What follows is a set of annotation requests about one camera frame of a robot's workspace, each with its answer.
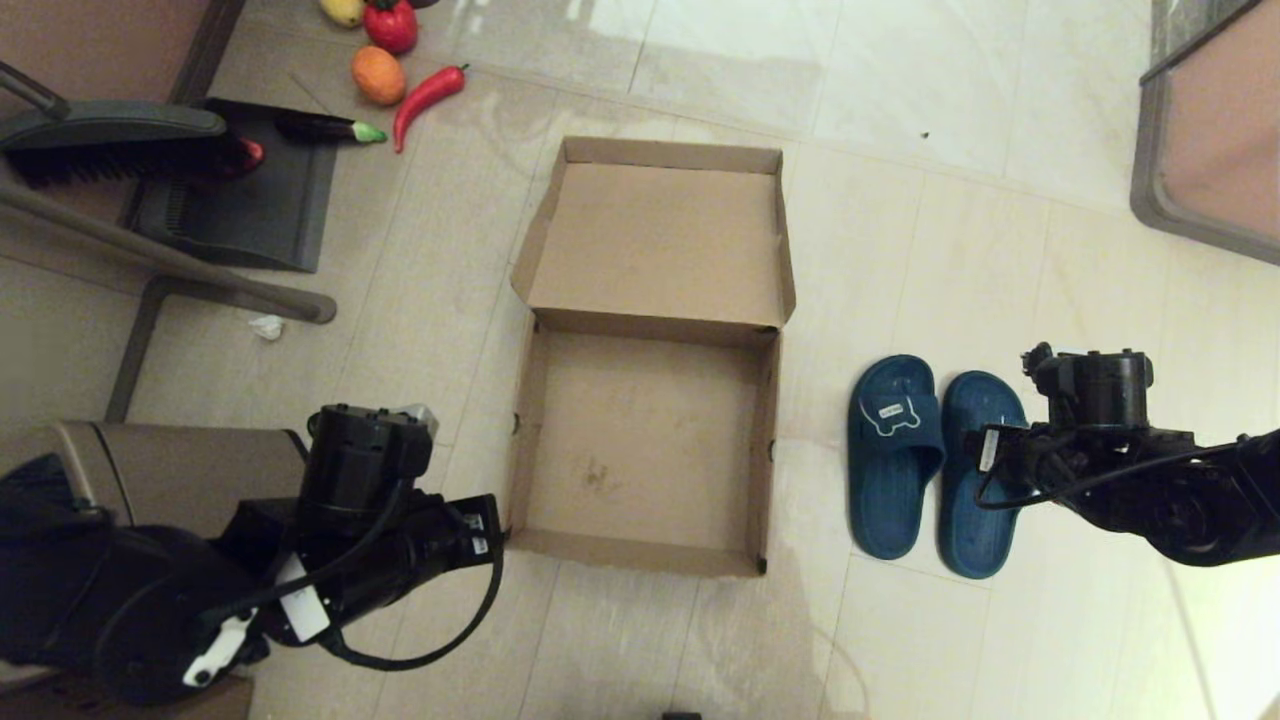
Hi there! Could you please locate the purple toy eggplant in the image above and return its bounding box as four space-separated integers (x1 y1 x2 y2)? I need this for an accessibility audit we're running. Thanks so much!
273 112 389 146

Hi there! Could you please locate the brown metal chair frame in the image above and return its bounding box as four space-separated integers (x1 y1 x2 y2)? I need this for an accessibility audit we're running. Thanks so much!
0 178 338 421

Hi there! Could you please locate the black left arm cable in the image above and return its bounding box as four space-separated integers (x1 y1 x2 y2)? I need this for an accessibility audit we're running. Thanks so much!
200 480 504 673

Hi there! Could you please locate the red toy bell pepper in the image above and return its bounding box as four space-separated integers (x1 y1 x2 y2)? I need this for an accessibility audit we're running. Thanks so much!
362 0 419 56

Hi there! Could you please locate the dark grey broom brush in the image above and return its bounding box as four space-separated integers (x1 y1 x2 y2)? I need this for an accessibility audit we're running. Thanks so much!
0 58 246 191

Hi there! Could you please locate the orange toy fruit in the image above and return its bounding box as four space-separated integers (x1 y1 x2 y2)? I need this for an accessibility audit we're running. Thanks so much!
350 45 408 107

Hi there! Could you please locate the dark blue bear-print slipper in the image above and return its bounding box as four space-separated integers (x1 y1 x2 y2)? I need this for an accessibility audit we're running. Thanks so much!
937 370 1033 581
847 354 947 561

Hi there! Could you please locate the brown table with grey frame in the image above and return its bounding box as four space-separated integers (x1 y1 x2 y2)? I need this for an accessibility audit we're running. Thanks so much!
1130 0 1280 266

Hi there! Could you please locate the dark grey dustpan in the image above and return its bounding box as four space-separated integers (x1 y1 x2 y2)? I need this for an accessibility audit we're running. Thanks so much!
125 97 339 274

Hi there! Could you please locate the brown cardboard shoe box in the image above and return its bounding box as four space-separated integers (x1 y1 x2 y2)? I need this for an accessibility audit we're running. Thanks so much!
503 137 798 579

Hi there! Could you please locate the red toy chili pepper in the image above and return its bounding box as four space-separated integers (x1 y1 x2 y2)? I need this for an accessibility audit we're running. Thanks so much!
393 63 469 154

